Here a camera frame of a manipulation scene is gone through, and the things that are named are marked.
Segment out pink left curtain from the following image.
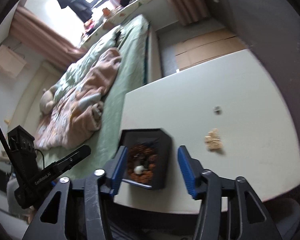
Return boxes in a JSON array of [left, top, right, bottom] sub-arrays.
[[10, 6, 87, 70]]

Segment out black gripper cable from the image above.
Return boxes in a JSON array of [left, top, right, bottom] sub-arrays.
[[0, 112, 13, 170]]

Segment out plush toy on bed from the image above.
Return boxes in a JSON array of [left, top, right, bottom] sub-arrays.
[[39, 84, 59, 115]]

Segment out floral window seat cushion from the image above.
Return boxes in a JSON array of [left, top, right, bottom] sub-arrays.
[[80, 0, 152, 49]]

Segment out black jewelry box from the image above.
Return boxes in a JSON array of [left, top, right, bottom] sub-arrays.
[[119, 128, 172, 190]]

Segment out beige bead bracelet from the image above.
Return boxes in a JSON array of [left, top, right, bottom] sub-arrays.
[[204, 128, 225, 152]]

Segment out pink fleece blanket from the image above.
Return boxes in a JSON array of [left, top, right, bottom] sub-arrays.
[[34, 48, 121, 150]]

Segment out floral green quilt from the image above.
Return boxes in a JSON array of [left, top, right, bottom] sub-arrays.
[[51, 26, 121, 100]]

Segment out hanging black clothes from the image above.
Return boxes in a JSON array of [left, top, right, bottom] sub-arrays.
[[57, 0, 93, 23]]

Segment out cream bed headboard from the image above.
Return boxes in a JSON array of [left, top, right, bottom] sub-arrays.
[[7, 61, 63, 135]]

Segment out dark wardrobe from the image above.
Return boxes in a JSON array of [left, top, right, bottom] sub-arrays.
[[197, 0, 300, 181]]

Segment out hanging beige cloth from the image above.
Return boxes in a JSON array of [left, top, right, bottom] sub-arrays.
[[0, 45, 27, 78]]

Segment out green bed mattress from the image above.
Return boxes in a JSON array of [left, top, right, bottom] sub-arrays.
[[53, 14, 151, 181]]

